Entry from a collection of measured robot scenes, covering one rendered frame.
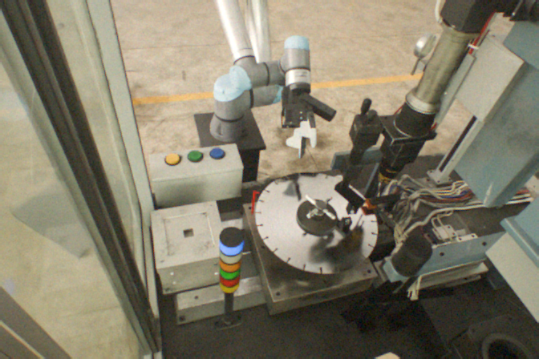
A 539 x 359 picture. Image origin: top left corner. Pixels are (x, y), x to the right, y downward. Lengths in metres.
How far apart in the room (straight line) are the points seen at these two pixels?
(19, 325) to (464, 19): 0.69
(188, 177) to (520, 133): 0.84
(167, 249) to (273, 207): 0.29
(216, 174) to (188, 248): 0.28
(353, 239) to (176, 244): 0.46
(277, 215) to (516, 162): 0.55
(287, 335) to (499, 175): 0.64
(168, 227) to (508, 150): 0.79
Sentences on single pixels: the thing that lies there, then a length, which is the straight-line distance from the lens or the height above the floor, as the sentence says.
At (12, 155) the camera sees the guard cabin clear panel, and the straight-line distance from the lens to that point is 0.30.
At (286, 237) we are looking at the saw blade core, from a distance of 0.94.
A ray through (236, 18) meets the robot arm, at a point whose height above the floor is 1.22.
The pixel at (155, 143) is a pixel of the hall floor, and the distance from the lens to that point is 2.58.
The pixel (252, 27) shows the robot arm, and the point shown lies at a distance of 1.39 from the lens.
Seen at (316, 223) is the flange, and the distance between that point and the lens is 0.97.
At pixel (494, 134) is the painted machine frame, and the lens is 0.78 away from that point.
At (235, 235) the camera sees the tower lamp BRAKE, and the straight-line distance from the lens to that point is 0.68.
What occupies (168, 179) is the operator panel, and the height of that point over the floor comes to 0.89.
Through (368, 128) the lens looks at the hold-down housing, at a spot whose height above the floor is 1.25.
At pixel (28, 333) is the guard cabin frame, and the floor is 1.53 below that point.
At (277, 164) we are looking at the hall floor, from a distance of 2.44.
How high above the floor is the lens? 1.73
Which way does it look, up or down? 48 degrees down
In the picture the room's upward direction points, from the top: 9 degrees clockwise
